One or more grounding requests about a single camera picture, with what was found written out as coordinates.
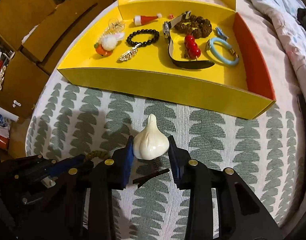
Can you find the white plush bunny with carrot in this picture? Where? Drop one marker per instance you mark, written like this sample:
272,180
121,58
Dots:
107,43

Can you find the red santa hat clip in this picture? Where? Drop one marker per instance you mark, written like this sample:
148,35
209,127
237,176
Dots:
143,20

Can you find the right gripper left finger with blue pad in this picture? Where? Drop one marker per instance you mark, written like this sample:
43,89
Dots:
111,174

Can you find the leaf patterned bed blanket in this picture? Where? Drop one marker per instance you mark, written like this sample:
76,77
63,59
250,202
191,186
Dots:
268,153

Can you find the yellow cardboard box with lid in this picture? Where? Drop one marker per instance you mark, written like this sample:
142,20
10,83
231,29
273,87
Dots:
233,81

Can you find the blue plastic hair clip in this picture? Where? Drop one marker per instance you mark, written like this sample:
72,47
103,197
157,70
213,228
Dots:
220,33

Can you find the clear square hair clip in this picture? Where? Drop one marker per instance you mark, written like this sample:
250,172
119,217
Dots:
116,26

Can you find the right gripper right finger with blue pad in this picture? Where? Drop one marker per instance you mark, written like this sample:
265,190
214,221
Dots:
241,215

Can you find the light blue patterned duvet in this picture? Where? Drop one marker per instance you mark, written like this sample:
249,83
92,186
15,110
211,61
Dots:
283,14

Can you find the light blue bangle gold caps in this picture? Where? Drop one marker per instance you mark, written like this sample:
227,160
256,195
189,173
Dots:
223,51

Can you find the wrist watch with strap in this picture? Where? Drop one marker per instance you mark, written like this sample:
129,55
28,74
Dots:
176,29

